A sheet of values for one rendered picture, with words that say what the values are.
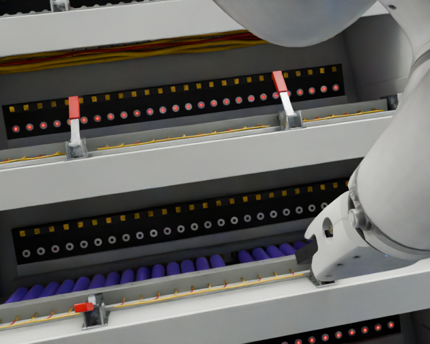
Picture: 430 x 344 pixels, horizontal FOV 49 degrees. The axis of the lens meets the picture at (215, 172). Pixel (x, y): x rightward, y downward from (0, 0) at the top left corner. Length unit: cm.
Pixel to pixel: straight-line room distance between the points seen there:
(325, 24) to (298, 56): 66
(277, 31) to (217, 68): 62
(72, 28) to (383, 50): 44
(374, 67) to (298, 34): 60
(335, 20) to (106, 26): 46
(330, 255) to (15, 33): 46
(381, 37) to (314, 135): 23
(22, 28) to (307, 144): 38
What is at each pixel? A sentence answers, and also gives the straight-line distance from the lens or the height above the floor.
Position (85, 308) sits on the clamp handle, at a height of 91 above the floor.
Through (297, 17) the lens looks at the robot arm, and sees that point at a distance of 18.
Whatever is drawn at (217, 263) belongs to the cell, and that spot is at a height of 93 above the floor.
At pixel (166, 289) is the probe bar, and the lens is 58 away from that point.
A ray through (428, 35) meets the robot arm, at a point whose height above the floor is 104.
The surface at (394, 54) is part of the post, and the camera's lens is 73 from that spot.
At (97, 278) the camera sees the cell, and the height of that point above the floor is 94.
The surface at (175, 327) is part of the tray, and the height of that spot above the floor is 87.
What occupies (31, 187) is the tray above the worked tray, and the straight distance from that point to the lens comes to 57.
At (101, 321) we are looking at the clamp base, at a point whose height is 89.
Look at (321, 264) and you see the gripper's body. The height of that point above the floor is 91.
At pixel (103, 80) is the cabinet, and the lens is 81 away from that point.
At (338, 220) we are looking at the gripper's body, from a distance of 37.
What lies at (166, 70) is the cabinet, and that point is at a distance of 81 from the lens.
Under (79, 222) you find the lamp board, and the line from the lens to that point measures 71.
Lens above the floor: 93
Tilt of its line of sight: 12 degrees up
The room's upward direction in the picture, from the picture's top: 10 degrees counter-clockwise
